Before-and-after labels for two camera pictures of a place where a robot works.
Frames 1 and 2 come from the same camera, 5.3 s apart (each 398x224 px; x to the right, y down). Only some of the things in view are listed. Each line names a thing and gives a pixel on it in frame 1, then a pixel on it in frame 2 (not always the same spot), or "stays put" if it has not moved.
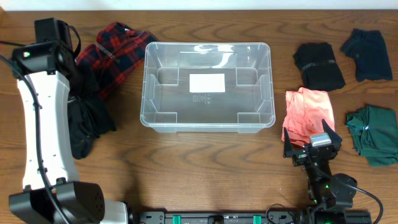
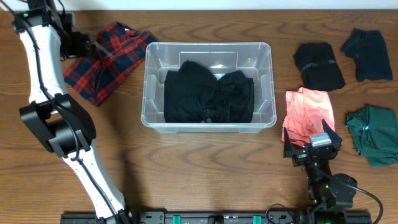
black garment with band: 321,70 stays put
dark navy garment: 367,48 stays put
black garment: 87,118 → 193,94
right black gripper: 301,156 stays put
